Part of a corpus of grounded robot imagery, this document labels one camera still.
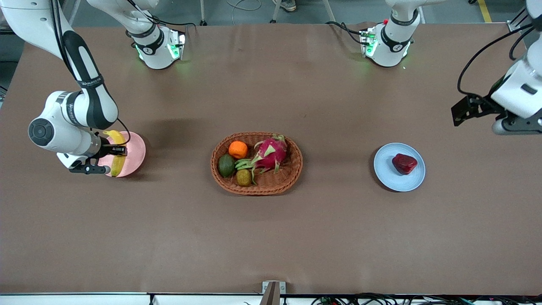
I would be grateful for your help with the aluminium frame profile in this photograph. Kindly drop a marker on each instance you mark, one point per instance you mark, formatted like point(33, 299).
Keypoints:
point(518, 19)

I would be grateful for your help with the grey shoe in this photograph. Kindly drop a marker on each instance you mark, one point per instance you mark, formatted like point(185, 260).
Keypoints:
point(288, 5)

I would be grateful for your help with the yellow banana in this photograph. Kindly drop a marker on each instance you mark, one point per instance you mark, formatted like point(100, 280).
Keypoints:
point(117, 165)

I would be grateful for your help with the red apple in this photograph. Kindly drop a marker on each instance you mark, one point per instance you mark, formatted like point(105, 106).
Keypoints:
point(404, 164)

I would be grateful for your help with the light blue round plate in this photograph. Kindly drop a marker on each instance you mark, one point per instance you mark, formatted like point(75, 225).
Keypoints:
point(389, 173)

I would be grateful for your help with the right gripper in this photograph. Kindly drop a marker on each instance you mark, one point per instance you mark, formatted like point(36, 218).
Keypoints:
point(106, 150)

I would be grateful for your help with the pink round plate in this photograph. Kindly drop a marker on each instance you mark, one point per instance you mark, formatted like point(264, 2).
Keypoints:
point(135, 154)

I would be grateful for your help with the orange tangerine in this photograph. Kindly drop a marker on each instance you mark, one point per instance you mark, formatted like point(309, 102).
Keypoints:
point(238, 150)

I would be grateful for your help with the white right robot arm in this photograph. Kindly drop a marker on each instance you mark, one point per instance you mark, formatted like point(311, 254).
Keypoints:
point(63, 142)

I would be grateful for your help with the brown woven wicker basket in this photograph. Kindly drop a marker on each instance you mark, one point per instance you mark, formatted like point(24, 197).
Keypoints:
point(275, 182)

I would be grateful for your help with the green avocado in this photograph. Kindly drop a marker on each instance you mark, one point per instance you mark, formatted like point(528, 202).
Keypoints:
point(226, 166)

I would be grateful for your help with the white plastic mount block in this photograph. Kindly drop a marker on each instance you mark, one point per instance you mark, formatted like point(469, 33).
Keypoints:
point(76, 160)

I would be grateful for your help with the grey metal bracket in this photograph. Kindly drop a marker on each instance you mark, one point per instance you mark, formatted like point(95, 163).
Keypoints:
point(267, 288)

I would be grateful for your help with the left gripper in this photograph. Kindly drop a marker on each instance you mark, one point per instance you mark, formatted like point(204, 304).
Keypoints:
point(483, 106)

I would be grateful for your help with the brown kiwi fruit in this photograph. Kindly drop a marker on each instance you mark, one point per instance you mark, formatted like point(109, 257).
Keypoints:
point(244, 178)

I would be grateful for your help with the pink dragon fruit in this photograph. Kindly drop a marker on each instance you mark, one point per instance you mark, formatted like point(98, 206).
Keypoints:
point(271, 154)

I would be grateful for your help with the white table edge rail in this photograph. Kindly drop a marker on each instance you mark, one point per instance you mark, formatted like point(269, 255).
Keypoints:
point(84, 300)

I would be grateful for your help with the white stand leg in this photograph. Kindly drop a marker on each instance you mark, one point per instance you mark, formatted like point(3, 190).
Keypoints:
point(329, 10)
point(275, 10)

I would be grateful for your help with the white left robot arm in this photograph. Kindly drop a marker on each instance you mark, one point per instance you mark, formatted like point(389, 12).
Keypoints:
point(387, 53)

